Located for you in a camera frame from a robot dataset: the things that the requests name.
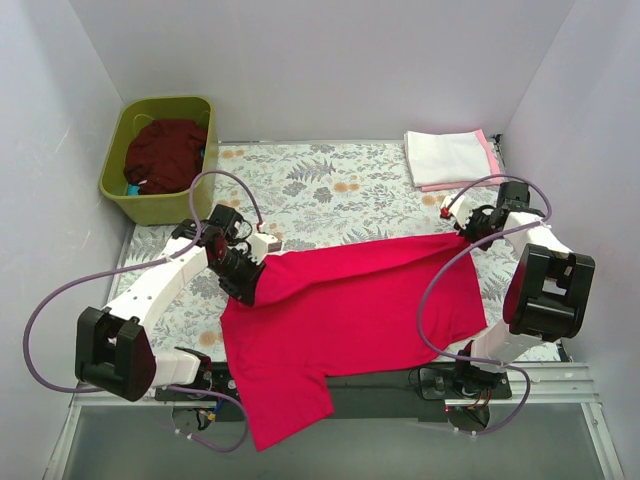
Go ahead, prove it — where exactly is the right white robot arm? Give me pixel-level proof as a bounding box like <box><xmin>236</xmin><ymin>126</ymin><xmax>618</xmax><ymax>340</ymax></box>
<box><xmin>443</xmin><ymin>181</ymin><xmax>596</xmax><ymax>398</ymax></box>

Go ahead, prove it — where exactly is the bright red t shirt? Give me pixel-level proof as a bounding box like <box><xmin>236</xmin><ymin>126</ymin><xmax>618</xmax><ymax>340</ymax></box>
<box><xmin>221</xmin><ymin>233</ymin><xmax>487</xmax><ymax>451</ymax></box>

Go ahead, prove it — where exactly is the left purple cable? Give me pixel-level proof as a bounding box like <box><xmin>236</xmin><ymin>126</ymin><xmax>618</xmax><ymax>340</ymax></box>
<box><xmin>22</xmin><ymin>170</ymin><xmax>266</xmax><ymax>455</ymax></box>

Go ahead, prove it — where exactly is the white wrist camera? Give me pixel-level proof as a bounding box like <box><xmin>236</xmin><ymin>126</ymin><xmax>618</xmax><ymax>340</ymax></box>
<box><xmin>247</xmin><ymin>232</ymin><xmax>282</xmax><ymax>264</ymax></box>
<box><xmin>440</xmin><ymin>195</ymin><xmax>473</xmax><ymax>231</ymax></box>

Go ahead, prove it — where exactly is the olive green plastic bin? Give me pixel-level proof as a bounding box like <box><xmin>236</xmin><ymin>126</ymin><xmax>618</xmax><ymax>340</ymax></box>
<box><xmin>99</xmin><ymin>96</ymin><xmax>218</xmax><ymax>226</ymax></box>

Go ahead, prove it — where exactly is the dark maroon t shirt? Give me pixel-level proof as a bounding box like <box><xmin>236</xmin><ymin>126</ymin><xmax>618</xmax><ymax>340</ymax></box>
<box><xmin>123</xmin><ymin>119</ymin><xmax>208</xmax><ymax>195</ymax></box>

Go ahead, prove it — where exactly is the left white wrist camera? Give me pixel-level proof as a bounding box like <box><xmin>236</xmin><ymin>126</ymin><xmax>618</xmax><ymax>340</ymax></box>
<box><xmin>247</xmin><ymin>232</ymin><xmax>282</xmax><ymax>264</ymax></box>

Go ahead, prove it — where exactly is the aluminium frame rail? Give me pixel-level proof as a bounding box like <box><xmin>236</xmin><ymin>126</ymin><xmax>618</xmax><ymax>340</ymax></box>
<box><xmin>71</xmin><ymin>362</ymin><xmax>601</xmax><ymax>407</ymax></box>

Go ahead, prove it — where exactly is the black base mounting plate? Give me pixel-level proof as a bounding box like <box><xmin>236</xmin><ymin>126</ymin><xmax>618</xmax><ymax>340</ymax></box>
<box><xmin>153</xmin><ymin>362</ymin><xmax>512</xmax><ymax>430</ymax></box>

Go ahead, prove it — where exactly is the folded pink t shirt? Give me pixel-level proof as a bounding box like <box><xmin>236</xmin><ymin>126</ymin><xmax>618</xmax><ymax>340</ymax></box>
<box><xmin>412</xmin><ymin>129</ymin><xmax>503</xmax><ymax>192</ymax></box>

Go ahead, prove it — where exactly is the folded white t shirt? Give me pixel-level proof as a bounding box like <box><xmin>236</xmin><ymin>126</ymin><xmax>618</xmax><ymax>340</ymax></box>
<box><xmin>404</xmin><ymin>129</ymin><xmax>494</xmax><ymax>188</ymax></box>

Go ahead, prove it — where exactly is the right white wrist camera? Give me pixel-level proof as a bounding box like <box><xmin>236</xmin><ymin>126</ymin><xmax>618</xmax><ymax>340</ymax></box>
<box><xmin>440</xmin><ymin>195</ymin><xmax>473</xmax><ymax>231</ymax></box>

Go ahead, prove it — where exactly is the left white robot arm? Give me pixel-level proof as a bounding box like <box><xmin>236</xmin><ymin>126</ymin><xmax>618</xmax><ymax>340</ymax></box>
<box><xmin>75</xmin><ymin>205</ymin><xmax>281</xmax><ymax>402</ymax></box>

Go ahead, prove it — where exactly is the floral patterned table mat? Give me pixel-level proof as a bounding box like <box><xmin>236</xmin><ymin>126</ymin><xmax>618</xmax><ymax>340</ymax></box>
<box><xmin>99</xmin><ymin>141</ymin><xmax>559</xmax><ymax>364</ymax></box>

